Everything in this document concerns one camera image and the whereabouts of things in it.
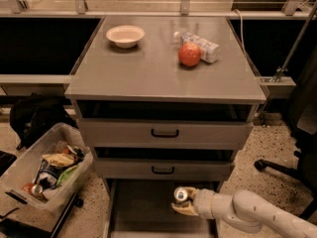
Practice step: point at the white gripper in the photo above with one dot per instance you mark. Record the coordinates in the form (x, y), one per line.
(203, 202)

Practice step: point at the silver blue redbull can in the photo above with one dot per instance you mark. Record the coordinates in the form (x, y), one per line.
(180, 194)

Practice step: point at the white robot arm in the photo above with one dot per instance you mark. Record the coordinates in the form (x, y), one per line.
(244, 210)

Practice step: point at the open bottom grey drawer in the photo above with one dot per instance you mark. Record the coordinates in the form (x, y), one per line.
(142, 209)

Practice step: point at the middle grey drawer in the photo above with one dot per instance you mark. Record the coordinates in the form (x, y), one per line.
(163, 169)

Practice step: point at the grey metal drawer cabinet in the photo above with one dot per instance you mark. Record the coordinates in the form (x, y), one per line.
(147, 82)

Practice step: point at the top grey drawer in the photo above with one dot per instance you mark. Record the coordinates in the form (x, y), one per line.
(116, 133)

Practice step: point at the red can in bin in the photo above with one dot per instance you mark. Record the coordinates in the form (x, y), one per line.
(33, 189)

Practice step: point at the green snack bag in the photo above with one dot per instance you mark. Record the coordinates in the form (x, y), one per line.
(65, 175)

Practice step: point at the clear plastic storage bin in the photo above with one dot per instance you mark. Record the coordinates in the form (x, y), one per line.
(25, 168)

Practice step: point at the yellow chip bag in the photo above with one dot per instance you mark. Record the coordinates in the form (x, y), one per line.
(60, 160)

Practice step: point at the black office chair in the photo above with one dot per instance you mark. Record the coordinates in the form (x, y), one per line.
(301, 114)

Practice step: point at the blue white snack bag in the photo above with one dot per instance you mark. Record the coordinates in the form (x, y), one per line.
(47, 175)

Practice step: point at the red apple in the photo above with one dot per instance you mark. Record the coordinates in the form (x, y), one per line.
(189, 54)

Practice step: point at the white ceramic bowl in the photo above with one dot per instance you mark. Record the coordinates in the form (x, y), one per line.
(126, 36)

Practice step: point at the black backpack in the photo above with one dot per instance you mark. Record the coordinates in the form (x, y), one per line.
(33, 116)

